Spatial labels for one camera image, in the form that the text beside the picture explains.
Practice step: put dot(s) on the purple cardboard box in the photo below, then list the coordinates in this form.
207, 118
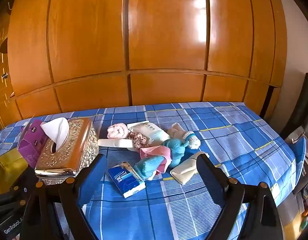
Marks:
29, 150

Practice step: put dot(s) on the wooden striped panel door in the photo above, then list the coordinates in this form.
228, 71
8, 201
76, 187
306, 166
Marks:
1, 80

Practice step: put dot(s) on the pink brown scrunchie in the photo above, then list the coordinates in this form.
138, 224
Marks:
137, 141

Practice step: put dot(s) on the blue tissue pack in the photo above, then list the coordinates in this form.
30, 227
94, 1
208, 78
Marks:
126, 180

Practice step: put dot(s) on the pink cloth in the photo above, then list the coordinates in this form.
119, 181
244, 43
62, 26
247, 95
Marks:
154, 151

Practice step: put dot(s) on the white tissue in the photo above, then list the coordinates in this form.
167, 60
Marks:
56, 132

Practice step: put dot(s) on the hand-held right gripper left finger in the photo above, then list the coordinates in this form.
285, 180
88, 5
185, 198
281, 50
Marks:
91, 177

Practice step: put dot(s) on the gold tin box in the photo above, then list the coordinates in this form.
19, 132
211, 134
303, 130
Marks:
6, 170

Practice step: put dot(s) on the white wipes packet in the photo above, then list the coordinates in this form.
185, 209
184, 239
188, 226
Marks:
154, 132

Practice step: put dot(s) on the cream cloth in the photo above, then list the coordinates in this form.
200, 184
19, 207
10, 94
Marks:
184, 172

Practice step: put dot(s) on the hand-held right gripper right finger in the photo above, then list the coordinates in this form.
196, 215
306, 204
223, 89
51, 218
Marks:
210, 177

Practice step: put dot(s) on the teal knitted item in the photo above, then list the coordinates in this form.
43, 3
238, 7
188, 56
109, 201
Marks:
149, 167

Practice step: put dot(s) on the gold embossed tissue box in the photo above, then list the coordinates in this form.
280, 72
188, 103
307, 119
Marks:
79, 140

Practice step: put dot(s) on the pink towel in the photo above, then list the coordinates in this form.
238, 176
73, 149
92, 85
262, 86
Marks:
116, 131

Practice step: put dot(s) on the beige knit gloves pair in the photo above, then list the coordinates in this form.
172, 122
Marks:
176, 131

